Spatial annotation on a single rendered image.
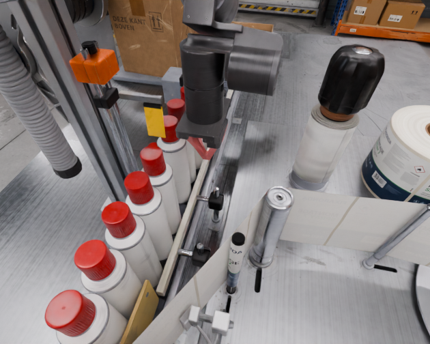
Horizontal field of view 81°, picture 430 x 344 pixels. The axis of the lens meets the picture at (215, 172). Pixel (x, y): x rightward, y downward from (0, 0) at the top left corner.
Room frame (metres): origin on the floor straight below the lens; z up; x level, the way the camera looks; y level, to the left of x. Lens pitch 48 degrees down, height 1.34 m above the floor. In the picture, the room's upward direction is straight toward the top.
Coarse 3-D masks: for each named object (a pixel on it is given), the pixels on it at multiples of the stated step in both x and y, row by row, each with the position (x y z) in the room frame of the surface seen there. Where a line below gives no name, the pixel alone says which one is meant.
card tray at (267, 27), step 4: (240, 24) 1.50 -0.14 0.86; (244, 24) 1.50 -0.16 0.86; (248, 24) 1.49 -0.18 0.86; (252, 24) 1.49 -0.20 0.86; (256, 24) 1.48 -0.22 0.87; (260, 24) 1.48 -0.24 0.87; (264, 24) 1.47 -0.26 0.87; (268, 24) 1.47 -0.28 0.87; (256, 28) 1.48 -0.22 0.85; (260, 28) 1.48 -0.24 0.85; (264, 28) 1.47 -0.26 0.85; (268, 28) 1.47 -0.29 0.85; (272, 28) 1.41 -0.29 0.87
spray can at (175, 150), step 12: (168, 120) 0.34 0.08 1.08; (168, 132) 0.32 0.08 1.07; (168, 144) 0.32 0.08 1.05; (180, 144) 0.33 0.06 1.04; (168, 156) 0.32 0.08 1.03; (180, 156) 0.32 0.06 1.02; (180, 168) 0.32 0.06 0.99; (180, 180) 0.32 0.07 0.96; (180, 192) 0.32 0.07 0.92; (180, 204) 0.32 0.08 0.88
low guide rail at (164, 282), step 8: (208, 160) 0.42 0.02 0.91; (200, 168) 0.39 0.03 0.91; (200, 176) 0.37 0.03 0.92; (200, 184) 0.35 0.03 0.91; (192, 192) 0.32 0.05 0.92; (192, 200) 0.30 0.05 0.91; (192, 208) 0.29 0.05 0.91; (184, 216) 0.26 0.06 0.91; (184, 224) 0.25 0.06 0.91; (184, 232) 0.23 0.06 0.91; (176, 240) 0.21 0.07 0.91; (176, 248) 0.20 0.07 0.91; (176, 256) 0.19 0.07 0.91; (168, 264) 0.17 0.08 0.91; (168, 272) 0.16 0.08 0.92; (160, 280) 0.14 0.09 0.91; (168, 280) 0.15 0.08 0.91; (160, 288) 0.13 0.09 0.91
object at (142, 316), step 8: (144, 288) 0.11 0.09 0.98; (152, 288) 0.12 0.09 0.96; (144, 296) 0.10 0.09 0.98; (152, 296) 0.11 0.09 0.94; (136, 304) 0.09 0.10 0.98; (144, 304) 0.09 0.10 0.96; (152, 304) 0.10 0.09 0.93; (136, 312) 0.08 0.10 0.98; (144, 312) 0.09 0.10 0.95; (152, 312) 0.10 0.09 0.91; (136, 320) 0.07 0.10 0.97; (144, 320) 0.08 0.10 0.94; (128, 328) 0.06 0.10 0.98; (136, 328) 0.07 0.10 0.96; (144, 328) 0.07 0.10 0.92; (128, 336) 0.06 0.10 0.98; (136, 336) 0.06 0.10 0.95
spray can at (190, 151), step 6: (168, 102) 0.39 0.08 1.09; (174, 102) 0.39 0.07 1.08; (180, 102) 0.39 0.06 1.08; (168, 108) 0.38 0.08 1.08; (174, 108) 0.38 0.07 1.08; (180, 108) 0.38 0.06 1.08; (168, 114) 0.39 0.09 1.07; (174, 114) 0.38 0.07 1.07; (180, 114) 0.38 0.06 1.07; (186, 144) 0.37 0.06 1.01; (192, 150) 0.38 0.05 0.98; (192, 156) 0.38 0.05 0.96; (192, 162) 0.38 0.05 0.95; (192, 168) 0.38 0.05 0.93; (192, 174) 0.38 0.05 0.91; (192, 180) 0.37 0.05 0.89
